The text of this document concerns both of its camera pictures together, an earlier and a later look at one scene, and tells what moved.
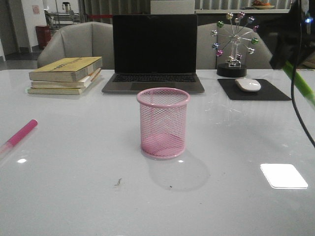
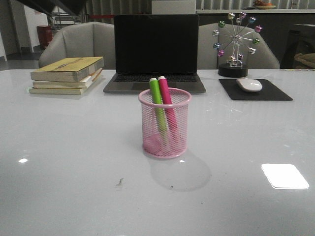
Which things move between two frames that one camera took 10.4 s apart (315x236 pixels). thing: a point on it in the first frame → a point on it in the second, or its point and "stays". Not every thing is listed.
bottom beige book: [66, 91] stays
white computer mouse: [248, 84] stays
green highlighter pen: [299, 80] → [161, 123]
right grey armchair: [224, 43] stays
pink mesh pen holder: [163, 121] stays
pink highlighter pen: [18, 134] → [172, 122]
